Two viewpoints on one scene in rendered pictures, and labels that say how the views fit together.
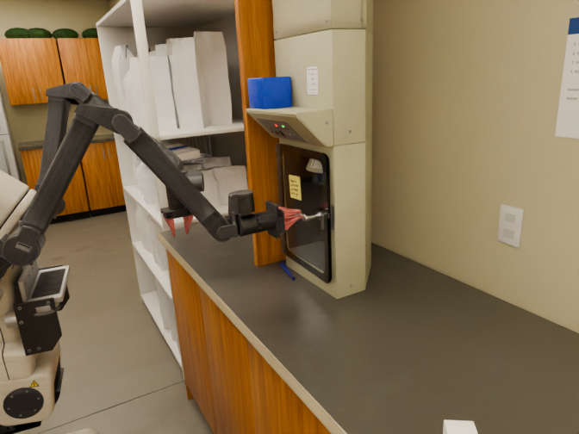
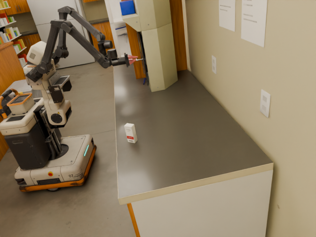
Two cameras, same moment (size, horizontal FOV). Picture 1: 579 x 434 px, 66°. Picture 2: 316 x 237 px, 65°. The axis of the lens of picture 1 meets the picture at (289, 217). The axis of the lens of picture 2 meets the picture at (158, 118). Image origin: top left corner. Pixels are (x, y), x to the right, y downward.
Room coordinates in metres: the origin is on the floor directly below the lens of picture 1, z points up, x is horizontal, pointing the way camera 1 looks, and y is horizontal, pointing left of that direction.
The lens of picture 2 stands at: (-0.42, -0.87, 1.72)
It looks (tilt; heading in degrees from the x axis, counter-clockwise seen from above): 29 degrees down; 23
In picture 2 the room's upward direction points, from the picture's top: 9 degrees counter-clockwise
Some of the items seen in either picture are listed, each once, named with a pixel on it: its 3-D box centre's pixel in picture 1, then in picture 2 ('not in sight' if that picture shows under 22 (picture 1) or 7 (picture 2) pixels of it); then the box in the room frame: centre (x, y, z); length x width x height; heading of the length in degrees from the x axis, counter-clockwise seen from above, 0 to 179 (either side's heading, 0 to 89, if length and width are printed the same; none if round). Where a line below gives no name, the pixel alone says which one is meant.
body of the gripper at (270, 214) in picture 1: (265, 220); (122, 60); (1.25, 0.07, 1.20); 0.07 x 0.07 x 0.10; 28
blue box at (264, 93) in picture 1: (270, 92); (127, 7); (1.43, 0.04, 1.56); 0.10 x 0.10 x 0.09; 29
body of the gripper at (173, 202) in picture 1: (176, 202); (103, 52); (1.48, 0.38, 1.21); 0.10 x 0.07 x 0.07; 119
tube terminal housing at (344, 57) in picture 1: (338, 163); (156, 36); (1.44, -0.17, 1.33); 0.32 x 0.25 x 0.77; 29
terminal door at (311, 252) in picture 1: (302, 210); (142, 56); (1.37, -0.04, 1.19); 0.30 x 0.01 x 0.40; 27
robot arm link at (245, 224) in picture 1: (245, 223); (114, 61); (1.22, 0.12, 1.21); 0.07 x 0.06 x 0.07; 118
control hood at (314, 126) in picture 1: (286, 126); (130, 22); (1.35, 0.00, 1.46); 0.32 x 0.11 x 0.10; 29
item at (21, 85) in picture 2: not in sight; (27, 95); (2.03, 2.21, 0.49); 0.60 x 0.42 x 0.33; 29
